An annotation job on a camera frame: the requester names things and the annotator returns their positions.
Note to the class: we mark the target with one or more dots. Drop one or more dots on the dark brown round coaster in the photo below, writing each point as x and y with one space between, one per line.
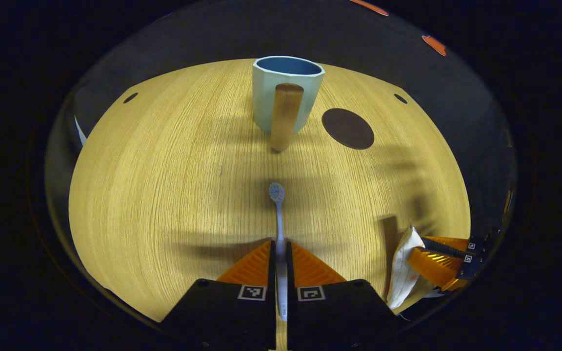
348 128

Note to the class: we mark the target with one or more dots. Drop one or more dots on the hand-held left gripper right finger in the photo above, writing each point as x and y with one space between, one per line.
330 312

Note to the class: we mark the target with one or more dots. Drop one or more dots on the white toothpaste tube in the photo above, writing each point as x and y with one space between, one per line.
403 273

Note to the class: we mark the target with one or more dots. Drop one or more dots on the black backdrop cloth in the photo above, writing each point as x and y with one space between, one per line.
203 34

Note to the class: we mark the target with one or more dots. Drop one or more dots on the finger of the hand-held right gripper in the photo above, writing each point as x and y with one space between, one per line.
437 268
449 242

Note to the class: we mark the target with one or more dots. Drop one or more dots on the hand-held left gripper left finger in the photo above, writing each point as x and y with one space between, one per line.
242 312

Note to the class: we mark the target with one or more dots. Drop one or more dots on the pale blue toothbrush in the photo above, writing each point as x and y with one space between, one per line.
279 219

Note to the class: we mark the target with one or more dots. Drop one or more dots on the white panel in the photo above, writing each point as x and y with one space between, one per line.
80 132

